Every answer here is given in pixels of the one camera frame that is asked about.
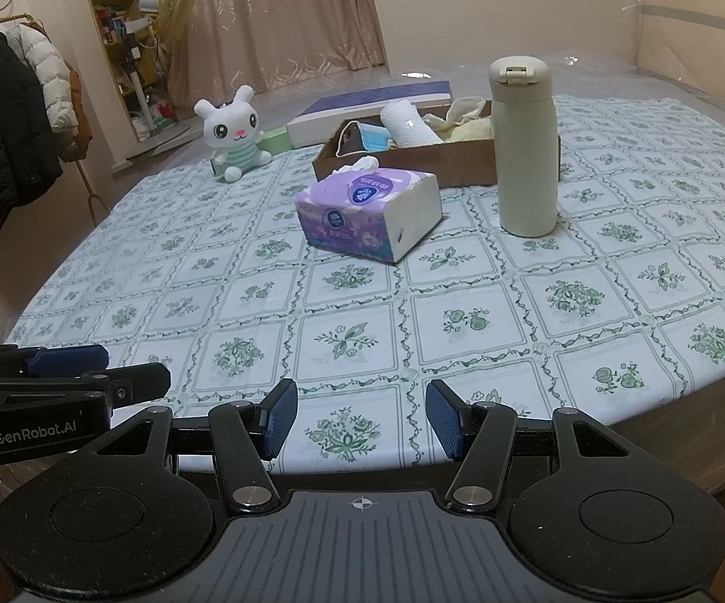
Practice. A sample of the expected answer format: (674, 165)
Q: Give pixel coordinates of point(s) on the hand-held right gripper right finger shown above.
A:
(444, 418)

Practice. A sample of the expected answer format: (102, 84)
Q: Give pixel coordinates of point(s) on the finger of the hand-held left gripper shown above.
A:
(67, 358)
(136, 383)

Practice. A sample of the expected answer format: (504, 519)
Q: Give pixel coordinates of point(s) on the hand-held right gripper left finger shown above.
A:
(277, 418)

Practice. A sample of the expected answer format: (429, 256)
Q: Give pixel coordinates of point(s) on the purple tissue pack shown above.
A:
(362, 213)

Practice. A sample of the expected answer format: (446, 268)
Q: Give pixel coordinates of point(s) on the brown cardboard box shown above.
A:
(463, 163)

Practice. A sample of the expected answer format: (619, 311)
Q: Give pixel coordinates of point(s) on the cream thermos bottle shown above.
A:
(526, 157)

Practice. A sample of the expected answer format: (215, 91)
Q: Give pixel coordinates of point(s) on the pale yellow towel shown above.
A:
(469, 130)

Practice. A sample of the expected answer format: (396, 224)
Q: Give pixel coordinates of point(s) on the blue face mask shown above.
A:
(372, 137)

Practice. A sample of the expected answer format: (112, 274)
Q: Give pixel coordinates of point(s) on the white paper towel roll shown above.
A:
(406, 125)

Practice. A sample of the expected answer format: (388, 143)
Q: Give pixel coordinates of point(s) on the floral tablecloth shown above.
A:
(463, 326)

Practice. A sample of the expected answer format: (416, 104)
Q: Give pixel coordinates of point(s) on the brown jacket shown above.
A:
(83, 113)

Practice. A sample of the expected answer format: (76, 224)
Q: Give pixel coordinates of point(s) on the white plush bunny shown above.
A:
(233, 132)

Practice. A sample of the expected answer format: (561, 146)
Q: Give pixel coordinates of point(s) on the white puffer jacket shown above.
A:
(48, 81)

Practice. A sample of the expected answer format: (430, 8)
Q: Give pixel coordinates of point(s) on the light green box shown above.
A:
(276, 138)

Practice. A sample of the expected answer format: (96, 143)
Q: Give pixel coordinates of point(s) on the blue and white flat box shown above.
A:
(362, 100)

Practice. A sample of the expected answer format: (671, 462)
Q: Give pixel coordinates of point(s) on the plastic-covered standing fan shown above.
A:
(177, 31)

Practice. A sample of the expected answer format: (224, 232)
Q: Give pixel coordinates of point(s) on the plastic-wrapped mattress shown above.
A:
(620, 78)

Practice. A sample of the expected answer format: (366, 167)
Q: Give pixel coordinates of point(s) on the beige patterned curtain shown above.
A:
(287, 12)

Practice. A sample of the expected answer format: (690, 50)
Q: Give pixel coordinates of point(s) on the plastic-wrapped beige headboard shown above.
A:
(702, 44)

